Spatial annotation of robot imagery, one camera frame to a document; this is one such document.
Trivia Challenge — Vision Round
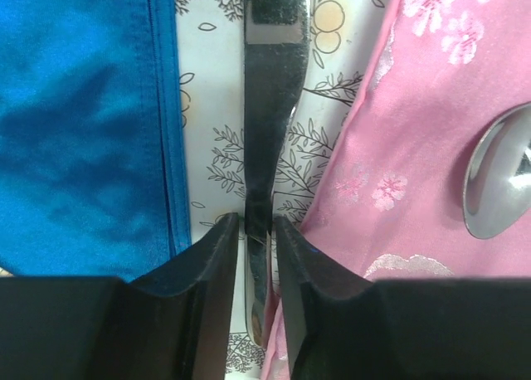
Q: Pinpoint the silver spoon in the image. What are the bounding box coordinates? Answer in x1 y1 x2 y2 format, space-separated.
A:
462 103 530 240

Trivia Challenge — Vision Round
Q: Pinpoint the pink placemat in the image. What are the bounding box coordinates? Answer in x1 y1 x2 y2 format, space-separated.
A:
262 0 530 379

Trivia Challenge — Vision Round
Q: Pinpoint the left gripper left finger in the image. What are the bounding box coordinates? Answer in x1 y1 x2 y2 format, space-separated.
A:
1 213 239 379

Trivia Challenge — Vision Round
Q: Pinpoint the silver knife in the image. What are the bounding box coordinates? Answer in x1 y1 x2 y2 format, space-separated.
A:
243 0 310 347

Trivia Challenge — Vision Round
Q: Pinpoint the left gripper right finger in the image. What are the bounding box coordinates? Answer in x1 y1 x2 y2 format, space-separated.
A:
275 217 530 379

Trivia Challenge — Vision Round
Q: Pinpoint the blue cloth napkin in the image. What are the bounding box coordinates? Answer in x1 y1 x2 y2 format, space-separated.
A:
1 0 191 280

